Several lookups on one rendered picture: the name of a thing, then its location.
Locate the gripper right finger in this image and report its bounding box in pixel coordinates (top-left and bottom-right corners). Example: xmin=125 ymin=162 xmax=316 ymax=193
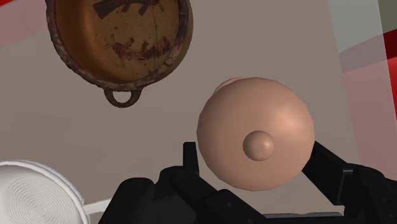
xmin=301 ymin=141 xmax=397 ymax=224

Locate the beige round lidded pot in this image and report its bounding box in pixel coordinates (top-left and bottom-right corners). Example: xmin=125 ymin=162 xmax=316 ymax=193
xmin=196 ymin=76 xmax=316 ymax=192

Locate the brown painted handled bowl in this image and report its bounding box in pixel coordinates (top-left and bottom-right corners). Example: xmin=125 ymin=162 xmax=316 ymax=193
xmin=45 ymin=0 xmax=194 ymax=109

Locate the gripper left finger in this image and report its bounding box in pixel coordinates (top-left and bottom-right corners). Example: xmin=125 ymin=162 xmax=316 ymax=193
xmin=99 ymin=141 xmax=267 ymax=224

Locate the white ribbed round pan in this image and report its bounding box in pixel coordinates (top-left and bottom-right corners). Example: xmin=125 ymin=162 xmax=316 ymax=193
xmin=0 ymin=160 xmax=113 ymax=224

